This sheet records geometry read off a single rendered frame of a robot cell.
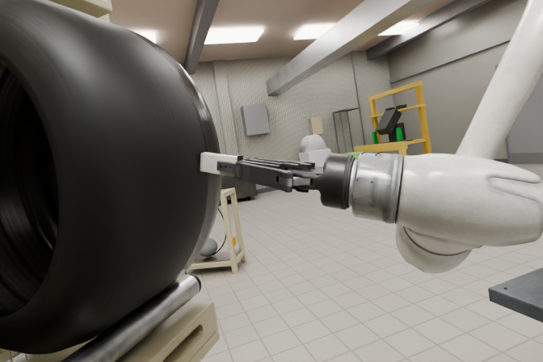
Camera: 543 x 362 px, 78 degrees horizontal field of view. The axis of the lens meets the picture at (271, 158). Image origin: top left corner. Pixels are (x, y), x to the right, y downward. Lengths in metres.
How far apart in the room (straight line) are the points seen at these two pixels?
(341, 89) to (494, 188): 9.92
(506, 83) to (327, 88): 9.51
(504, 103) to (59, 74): 0.63
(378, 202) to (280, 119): 8.93
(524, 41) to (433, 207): 0.33
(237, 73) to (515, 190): 8.93
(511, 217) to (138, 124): 0.44
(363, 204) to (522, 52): 0.36
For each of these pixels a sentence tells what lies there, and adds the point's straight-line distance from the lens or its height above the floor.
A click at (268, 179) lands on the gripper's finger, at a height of 1.11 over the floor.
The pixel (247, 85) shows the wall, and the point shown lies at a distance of 9.22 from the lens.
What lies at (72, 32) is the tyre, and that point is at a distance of 0.52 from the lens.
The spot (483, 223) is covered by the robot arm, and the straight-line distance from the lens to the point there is 0.43.
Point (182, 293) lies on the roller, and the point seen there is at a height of 0.91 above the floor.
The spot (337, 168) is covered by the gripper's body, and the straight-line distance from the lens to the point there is 0.43.
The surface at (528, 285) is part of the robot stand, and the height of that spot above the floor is 0.65.
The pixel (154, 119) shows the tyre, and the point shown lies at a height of 1.21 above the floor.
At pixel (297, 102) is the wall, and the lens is 9.59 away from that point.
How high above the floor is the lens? 1.15
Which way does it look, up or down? 2 degrees down
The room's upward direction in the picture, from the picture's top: 9 degrees counter-clockwise
